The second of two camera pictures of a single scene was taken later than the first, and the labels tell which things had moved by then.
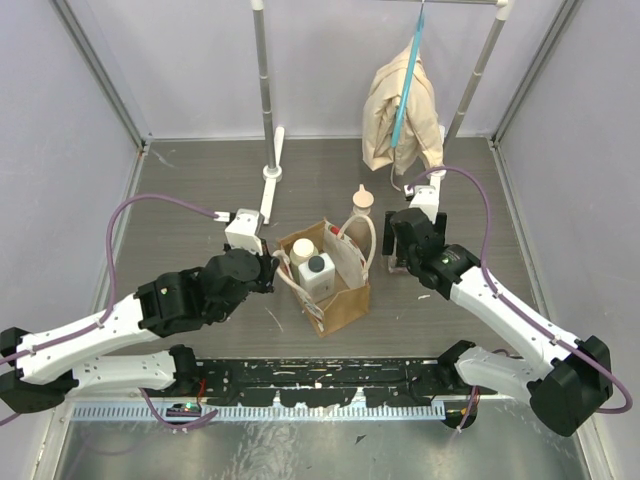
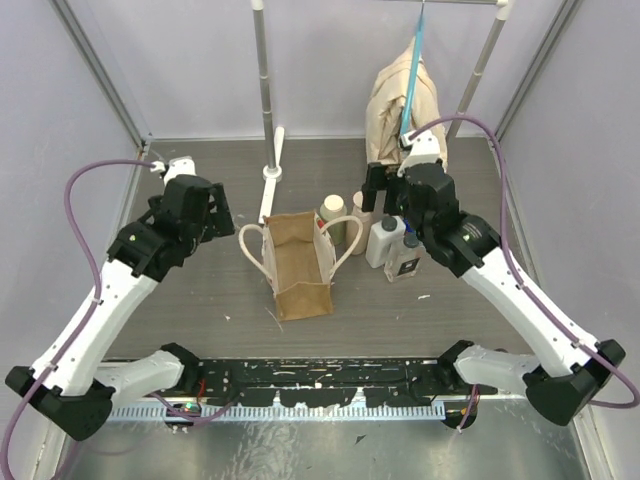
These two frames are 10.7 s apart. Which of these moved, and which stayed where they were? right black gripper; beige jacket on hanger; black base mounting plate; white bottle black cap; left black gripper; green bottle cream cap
Moved: left black gripper; white bottle black cap; green bottle cream cap; right black gripper
Stayed: black base mounting plate; beige jacket on hanger
